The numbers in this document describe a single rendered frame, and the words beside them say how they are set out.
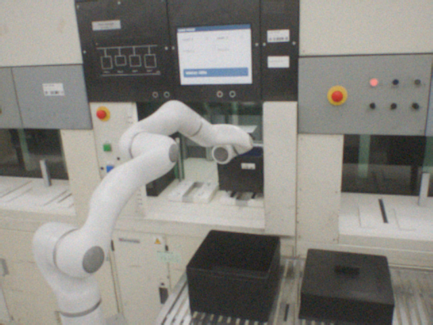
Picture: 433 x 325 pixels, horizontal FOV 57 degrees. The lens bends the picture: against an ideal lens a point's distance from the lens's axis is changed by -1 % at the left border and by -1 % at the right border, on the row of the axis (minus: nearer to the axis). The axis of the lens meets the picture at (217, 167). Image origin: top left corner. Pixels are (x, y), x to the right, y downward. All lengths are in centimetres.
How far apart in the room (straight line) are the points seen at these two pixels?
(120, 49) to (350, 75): 88
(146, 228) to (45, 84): 78
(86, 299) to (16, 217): 118
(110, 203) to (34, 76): 93
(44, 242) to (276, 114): 88
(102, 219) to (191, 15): 83
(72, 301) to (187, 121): 66
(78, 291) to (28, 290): 135
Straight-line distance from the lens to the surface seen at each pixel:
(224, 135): 152
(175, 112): 133
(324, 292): 138
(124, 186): 120
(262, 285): 131
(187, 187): 209
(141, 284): 208
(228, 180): 189
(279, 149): 153
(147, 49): 166
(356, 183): 209
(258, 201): 189
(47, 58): 191
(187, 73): 160
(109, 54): 173
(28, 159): 274
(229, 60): 155
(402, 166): 208
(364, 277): 147
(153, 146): 122
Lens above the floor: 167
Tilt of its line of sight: 19 degrees down
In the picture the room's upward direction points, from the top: 3 degrees counter-clockwise
